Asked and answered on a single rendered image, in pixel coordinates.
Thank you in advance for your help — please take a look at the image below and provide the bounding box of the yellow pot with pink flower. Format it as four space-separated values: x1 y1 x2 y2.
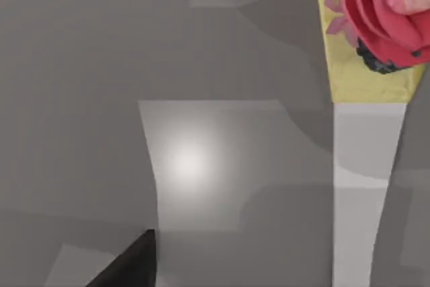
304 0 430 104

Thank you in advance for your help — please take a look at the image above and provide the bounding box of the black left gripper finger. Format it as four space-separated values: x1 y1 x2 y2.
85 229 158 287

